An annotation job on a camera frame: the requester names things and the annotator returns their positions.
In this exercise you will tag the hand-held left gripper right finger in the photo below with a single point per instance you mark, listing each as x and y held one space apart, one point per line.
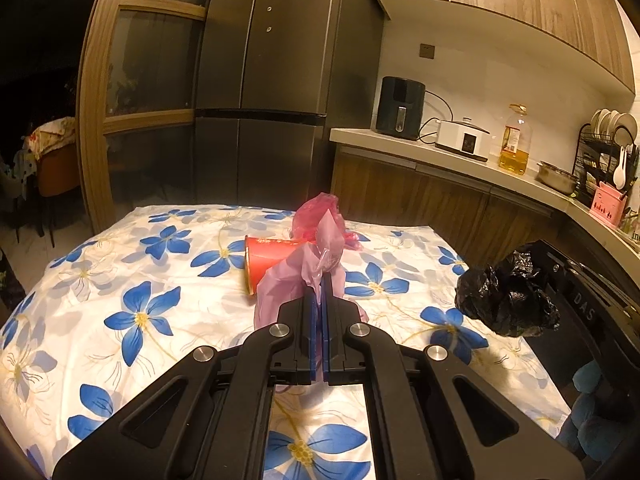
326 330

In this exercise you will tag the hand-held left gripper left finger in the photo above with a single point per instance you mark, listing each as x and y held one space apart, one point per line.
312 330

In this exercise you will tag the pink plastic bag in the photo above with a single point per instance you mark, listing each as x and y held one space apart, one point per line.
285 285

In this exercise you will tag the red paper cup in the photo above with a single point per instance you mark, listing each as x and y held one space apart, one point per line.
270 262

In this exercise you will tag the blue trash bin bag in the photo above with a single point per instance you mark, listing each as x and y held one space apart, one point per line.
587 410

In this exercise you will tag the black plastic bag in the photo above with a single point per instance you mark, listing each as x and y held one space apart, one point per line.
505 295

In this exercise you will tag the magenta plastic bag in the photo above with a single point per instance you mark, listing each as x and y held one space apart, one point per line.
312 215

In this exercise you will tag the pink utensil holder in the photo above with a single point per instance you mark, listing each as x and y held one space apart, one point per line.
607 205

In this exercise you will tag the metal pot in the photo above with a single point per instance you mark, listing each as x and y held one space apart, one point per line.
557 177

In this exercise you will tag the white plastic spoon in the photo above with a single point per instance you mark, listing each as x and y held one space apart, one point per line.
620 172

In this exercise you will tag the black dish rack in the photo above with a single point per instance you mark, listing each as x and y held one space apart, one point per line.
587 170

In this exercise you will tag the wooden base cabinet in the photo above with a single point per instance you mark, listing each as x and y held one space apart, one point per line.
410 195

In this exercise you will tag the cooking oil bottle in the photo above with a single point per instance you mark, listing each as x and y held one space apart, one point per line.
514 152

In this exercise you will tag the row of white plates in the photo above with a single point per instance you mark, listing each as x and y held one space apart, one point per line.
615 125

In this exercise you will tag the blue floral tablecloth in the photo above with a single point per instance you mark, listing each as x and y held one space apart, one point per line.
125 270

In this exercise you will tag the white electric cooker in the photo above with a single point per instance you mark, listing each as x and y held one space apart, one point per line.
462 140

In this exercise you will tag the black air fryer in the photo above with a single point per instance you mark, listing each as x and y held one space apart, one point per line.
400 107

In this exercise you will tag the wooden framed glass door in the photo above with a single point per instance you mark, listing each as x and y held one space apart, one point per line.
145 120

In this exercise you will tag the dark grey refrigerator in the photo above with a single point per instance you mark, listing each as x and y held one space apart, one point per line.
280 60

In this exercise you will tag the orange chair with cloth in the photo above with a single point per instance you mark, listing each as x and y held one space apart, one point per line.
55 165

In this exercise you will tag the wooden upper cabinet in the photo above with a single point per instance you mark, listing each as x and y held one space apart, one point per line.
525 10

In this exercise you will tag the wall socket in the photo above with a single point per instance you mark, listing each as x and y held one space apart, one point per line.
426 50

